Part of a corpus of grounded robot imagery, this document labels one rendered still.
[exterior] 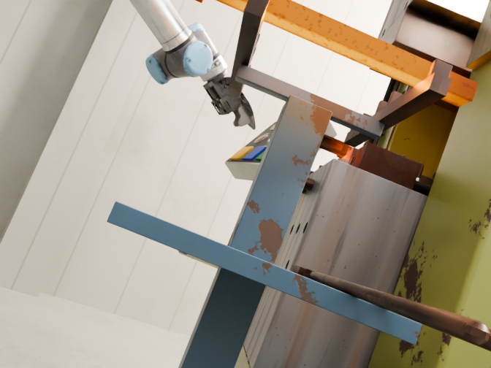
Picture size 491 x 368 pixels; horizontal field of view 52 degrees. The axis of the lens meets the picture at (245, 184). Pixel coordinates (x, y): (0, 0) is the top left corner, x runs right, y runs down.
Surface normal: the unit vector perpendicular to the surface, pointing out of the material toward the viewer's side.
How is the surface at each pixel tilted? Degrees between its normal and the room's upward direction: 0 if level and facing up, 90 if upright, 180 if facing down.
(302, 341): 90
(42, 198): 90
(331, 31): 90
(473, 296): 90
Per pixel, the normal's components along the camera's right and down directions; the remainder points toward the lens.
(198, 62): 0.65, 0.19
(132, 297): 0.45, 0.06
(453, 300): -0.93, -0.37
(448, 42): 0.07, -0.11
